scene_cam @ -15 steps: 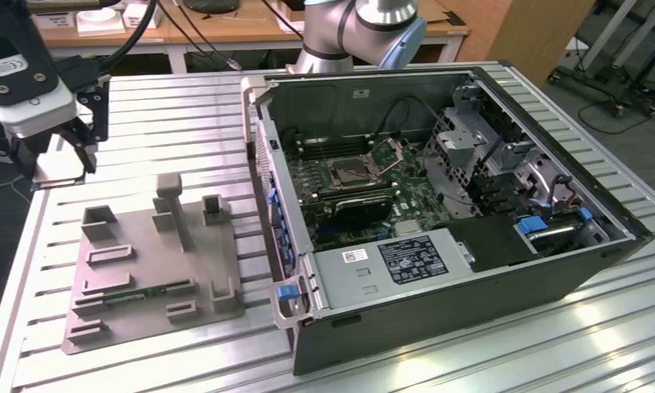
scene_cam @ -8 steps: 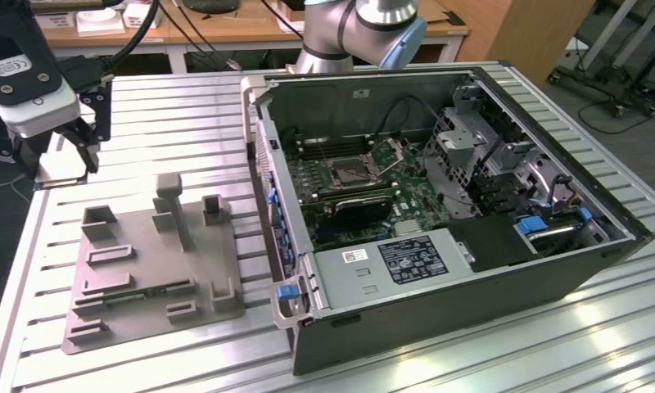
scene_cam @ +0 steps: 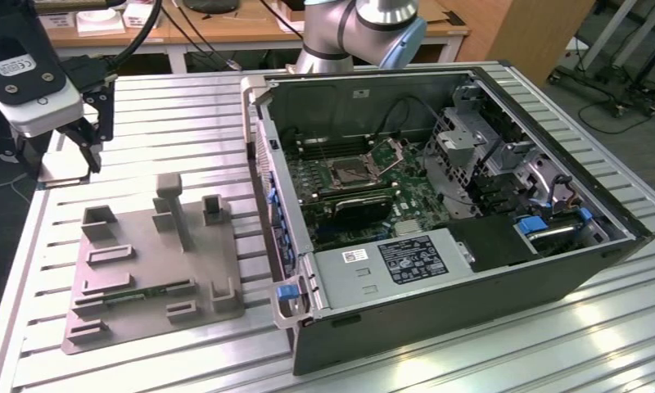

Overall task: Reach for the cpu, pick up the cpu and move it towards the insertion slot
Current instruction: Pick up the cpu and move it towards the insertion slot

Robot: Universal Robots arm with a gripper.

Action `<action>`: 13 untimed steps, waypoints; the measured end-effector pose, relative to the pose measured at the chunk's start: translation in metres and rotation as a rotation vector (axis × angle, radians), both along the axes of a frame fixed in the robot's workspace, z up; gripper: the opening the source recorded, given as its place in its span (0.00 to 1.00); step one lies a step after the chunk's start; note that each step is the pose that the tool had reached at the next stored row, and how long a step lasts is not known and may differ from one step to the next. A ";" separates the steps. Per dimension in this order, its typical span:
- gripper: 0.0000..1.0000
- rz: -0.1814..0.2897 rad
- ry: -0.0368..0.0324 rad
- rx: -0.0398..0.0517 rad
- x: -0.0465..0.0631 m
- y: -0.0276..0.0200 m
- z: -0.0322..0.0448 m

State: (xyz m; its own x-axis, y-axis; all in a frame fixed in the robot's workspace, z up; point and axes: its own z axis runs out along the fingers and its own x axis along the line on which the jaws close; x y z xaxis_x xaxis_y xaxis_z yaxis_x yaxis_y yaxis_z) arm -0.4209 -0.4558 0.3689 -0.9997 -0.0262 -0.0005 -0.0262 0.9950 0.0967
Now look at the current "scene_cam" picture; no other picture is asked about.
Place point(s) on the green RAM stick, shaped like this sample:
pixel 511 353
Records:
pixel 141 293

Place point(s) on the grey power supply unit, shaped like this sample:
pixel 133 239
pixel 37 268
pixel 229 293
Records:
pixel 349 282

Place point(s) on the black monitor foot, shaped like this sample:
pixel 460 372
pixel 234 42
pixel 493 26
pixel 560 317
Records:
pixel 209 5

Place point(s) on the grey metal drive cage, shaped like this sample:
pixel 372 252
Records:
pixel 457 143

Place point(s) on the blue case latch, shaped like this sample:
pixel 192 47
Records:
pixel 285 292

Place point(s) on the black open PC case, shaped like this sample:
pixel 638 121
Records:
pixel 415 327

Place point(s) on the black graphics card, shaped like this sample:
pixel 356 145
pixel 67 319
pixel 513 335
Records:
pixel 360 210

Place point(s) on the thin metal locking lever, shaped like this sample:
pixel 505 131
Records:
pixel 321 148

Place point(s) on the green motherboard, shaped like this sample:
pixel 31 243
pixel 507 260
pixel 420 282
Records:
pixel 409 204

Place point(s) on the silver CPU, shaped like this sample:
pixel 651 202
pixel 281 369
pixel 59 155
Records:
pixel 59 168

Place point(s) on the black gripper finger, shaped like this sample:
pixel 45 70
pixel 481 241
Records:
pixel 2 151
pixel 108 118

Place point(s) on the wooden cabinet panel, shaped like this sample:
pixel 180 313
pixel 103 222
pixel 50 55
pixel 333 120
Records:
pixel 529 32

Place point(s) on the wooden desk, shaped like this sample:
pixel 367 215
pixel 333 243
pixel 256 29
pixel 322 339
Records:
pixel 250 28

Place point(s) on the blue disk carrier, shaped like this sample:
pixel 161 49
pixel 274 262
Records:
pixel 529 227

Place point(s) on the small black and white box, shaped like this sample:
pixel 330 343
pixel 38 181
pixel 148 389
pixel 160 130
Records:
pixel 54 22

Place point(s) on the grey parts rack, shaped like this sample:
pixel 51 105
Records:
pixel 157 262

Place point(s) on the small blue clip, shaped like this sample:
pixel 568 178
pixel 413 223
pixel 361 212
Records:
pixel 584 215

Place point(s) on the black wheeled equipment stand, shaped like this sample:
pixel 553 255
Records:
pixel 605 88

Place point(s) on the silver chipset heatsink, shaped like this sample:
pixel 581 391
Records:
pixel 412 228

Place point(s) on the CPU socket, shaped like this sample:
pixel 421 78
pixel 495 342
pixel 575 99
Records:
pixel 352 174

